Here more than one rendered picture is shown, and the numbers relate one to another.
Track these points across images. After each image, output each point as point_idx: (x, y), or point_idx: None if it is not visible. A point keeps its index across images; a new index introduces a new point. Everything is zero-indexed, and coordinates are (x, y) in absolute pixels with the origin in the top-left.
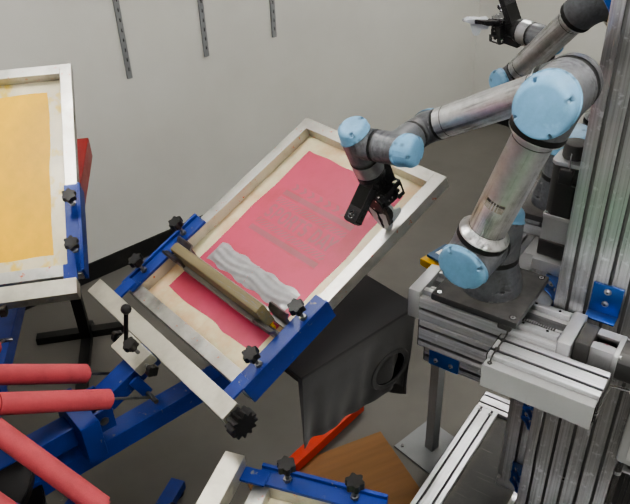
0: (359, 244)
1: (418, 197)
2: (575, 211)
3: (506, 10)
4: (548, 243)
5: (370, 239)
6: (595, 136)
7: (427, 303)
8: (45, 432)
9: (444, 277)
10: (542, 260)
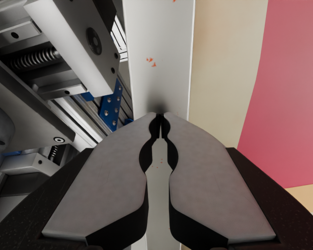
0: (261, 4)
1: (165, 228)
2: None
3: None
4: (21, 191)
5: (229, 51)
6: None
7: (13, 0)
8: None
9: (71, 82)
10: (21, 168)
